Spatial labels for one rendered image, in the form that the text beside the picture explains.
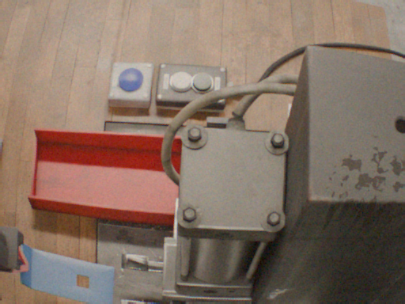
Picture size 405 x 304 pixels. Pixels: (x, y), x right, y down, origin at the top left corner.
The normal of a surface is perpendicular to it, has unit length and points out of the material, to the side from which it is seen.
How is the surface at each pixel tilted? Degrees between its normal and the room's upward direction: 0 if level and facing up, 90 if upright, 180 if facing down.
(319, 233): 90
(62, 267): 5
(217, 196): 0
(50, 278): 5
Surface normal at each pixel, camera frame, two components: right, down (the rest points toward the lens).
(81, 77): 0.04, -0.36
